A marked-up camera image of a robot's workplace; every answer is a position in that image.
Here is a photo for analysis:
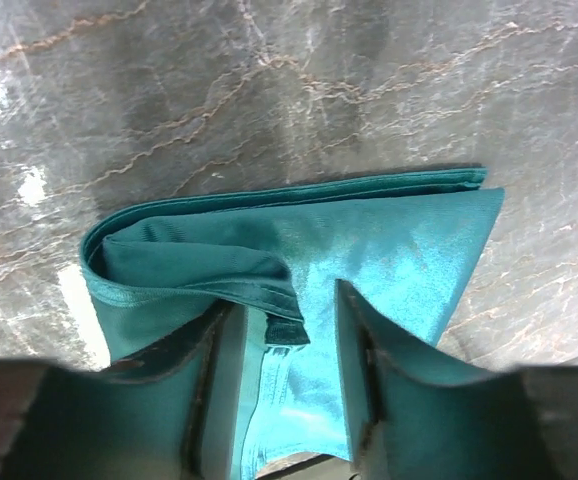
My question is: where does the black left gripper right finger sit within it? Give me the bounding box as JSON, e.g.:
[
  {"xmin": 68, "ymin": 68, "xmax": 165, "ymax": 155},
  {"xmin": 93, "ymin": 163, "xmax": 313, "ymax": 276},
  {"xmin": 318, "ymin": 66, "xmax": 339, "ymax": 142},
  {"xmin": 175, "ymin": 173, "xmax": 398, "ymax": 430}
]
[{"xmin": 336, "ymin": 281, "xmax": 578, "ymax": 479}]

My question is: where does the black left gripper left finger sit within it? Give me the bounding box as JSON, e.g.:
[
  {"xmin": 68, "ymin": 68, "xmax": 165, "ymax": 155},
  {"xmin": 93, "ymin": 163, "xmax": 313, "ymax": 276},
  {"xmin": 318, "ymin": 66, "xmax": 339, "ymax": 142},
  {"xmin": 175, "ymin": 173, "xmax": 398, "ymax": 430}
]
[{"xmin": 0, "ymin": 302, "xmax": 246, "ymax": 479}]

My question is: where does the teal satin napkin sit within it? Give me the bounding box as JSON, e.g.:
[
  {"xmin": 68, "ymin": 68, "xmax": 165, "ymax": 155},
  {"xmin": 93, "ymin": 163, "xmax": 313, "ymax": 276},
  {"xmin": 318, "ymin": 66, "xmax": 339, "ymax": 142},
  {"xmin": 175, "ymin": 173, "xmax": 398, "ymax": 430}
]
[{"xmin": 80, "ymin": 167, "xmax": 504, "ymax": 479}]

